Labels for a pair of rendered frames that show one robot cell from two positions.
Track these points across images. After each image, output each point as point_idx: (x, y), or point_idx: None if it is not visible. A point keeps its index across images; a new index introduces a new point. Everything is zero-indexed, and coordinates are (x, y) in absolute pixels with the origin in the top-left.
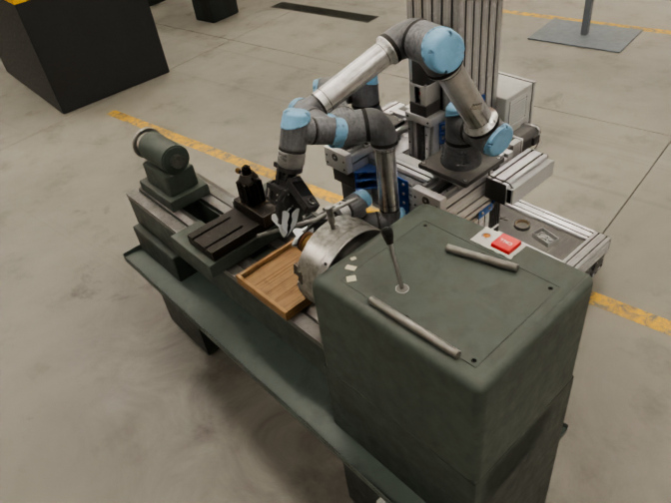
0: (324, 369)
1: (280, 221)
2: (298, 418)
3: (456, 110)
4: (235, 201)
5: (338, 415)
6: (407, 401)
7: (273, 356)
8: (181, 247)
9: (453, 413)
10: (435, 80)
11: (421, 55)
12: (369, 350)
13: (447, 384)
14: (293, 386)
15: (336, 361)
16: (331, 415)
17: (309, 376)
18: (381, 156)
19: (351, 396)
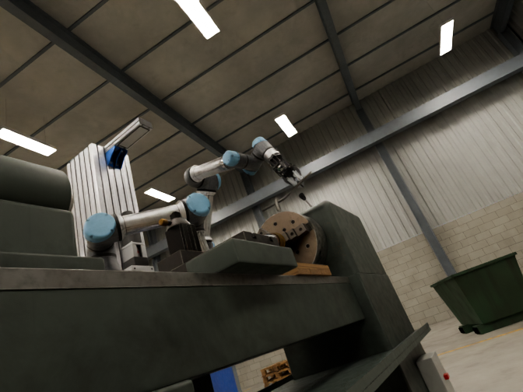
0: (356, 312)
1: (300, 173)
2: (407, 348)
3: (206, 221)
4: (183, 250)
5: (386, 328)
6: (366, 247)
7: (355, 374)
8: (254, 245)
9: (366, 235)
10: (214, 192)
11: (215, 174)
12: (351, 228)
13: (358, 220)
14: (380, 359)
15: (356, 257)
16: (388, 351)
17: (362, 365)
18: (205, 237)
19: (371, 284)
